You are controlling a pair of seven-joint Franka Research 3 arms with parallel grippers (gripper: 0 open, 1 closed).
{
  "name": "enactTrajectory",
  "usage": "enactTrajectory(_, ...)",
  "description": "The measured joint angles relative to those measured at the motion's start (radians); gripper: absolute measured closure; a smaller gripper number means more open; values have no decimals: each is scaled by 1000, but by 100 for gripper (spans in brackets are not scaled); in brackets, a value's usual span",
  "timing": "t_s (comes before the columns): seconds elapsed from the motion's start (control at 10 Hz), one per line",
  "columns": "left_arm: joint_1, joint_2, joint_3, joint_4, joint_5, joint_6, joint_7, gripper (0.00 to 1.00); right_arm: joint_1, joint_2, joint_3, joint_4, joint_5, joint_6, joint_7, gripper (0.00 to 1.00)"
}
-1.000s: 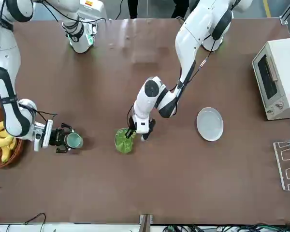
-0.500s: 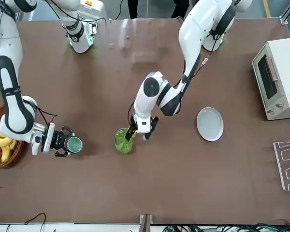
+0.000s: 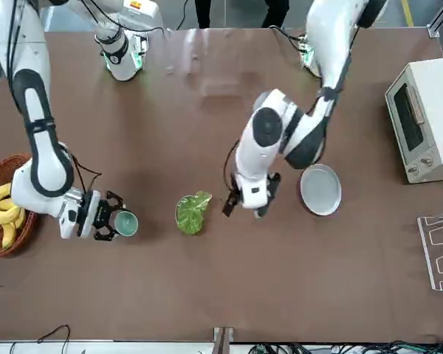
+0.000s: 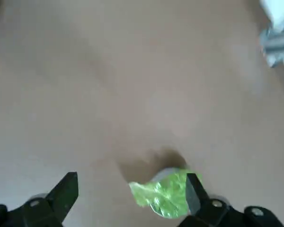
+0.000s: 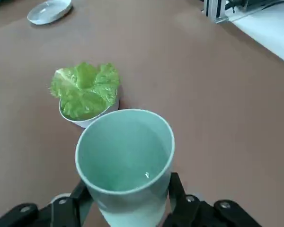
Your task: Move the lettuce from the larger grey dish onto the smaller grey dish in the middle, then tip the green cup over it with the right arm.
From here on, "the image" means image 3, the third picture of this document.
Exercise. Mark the aluminium frame post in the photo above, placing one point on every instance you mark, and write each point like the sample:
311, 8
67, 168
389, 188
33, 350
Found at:
223, 341

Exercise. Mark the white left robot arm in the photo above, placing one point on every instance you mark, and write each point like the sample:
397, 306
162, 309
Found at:
258, 155

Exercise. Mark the aluminium frame corner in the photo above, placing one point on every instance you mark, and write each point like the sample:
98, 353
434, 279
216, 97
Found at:
433, 29

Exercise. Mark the green lettuce leaf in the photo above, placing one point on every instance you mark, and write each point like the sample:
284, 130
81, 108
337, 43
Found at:
190, 217

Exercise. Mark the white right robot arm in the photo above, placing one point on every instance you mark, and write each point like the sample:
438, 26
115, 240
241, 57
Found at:
44, 173

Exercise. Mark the large grey plate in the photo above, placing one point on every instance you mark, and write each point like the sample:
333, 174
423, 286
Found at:
321, 190

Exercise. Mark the clear acrylic rack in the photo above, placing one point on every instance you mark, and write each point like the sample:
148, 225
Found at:
426, 239

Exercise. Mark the pale green cup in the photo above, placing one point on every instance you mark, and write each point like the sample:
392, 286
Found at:
127, 223

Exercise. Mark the brown wicker basket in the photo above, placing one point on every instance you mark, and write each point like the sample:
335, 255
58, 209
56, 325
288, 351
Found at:
31, 225

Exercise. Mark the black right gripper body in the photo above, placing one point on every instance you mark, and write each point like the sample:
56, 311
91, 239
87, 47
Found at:
104, 212

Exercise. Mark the cream toaster oven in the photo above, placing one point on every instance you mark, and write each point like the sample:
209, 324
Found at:
432, 110

